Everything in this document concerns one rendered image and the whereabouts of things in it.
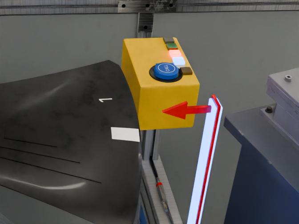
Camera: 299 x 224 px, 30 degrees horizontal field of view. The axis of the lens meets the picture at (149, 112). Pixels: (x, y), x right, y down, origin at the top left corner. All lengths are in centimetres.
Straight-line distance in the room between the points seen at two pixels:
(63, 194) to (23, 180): 4
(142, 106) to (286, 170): 25
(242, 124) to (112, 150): 38
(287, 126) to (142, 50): 28
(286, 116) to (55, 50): 66
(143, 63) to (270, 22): 62
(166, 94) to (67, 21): 52
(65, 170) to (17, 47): 82
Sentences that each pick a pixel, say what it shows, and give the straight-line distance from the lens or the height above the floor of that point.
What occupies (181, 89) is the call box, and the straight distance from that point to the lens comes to 89.
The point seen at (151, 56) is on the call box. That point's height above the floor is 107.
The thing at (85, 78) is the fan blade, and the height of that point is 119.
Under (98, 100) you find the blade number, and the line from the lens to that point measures 65.
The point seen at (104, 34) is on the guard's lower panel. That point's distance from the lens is 138.
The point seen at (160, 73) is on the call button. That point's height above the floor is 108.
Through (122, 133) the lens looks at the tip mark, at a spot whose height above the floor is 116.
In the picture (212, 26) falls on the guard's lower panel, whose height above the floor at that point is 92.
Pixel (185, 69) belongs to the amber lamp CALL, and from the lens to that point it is 92.
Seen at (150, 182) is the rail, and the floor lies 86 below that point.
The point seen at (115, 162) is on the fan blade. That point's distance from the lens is 60.
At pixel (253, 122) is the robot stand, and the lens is 96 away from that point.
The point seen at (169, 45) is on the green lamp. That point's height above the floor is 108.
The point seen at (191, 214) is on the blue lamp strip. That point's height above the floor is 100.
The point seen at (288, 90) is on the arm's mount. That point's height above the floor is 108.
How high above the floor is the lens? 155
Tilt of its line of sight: 35 degrees down
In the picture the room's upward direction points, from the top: 6 degrees clockwise
